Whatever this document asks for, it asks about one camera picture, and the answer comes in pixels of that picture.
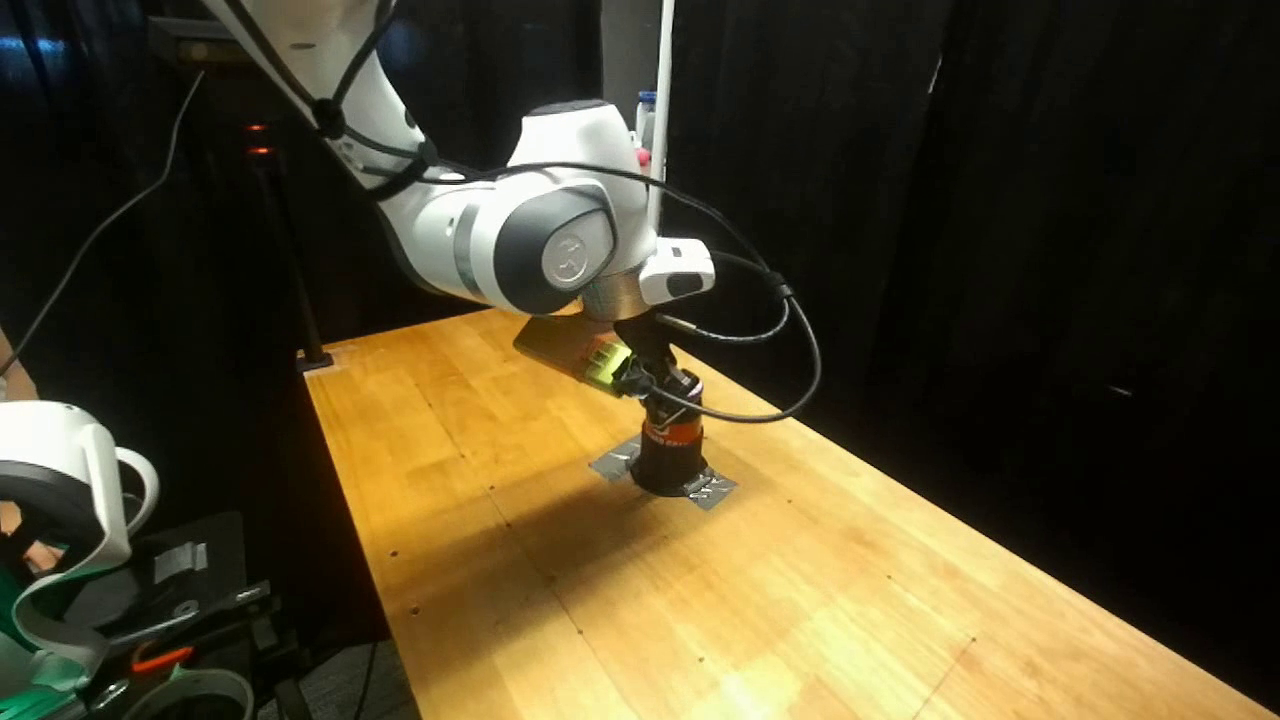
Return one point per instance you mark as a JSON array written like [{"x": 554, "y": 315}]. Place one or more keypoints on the white vertical pole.
[{"x": 660, "y": 83}]

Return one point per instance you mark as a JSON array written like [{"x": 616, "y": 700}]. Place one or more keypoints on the small metal base plate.
[{"x": 708, "y": 491}]

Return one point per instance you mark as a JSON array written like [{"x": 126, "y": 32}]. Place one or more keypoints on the grey tape roll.
[{"x": 187, "y": 695}]

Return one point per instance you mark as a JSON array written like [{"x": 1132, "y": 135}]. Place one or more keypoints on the green plastic object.
[{"x": 35, "y": 652}]

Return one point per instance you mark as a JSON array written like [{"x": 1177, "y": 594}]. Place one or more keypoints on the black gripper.
[{"x": 650, "y": 350}]

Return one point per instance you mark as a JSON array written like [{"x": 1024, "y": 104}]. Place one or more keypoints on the white rounded device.
[{"x": 60, "y": 472}]

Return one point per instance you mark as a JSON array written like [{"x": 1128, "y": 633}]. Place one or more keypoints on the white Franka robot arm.
[{"x": 535, "y": 243}]

